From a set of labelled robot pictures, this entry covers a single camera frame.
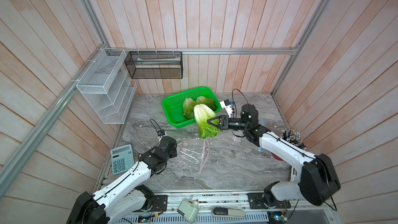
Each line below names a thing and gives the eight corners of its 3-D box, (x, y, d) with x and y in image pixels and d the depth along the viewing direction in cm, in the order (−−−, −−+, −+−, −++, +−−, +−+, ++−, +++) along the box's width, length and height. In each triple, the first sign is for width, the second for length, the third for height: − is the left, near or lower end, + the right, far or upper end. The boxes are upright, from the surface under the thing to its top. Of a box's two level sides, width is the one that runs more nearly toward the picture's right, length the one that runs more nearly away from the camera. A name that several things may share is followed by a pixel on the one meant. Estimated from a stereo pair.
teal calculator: (114, 175, 84) (111, 173, 81) (113, 152, 93) (110, 149, 90) (134, 168, 86) (132, 166, 84) (132, 146, 95) (130, 143, 92)
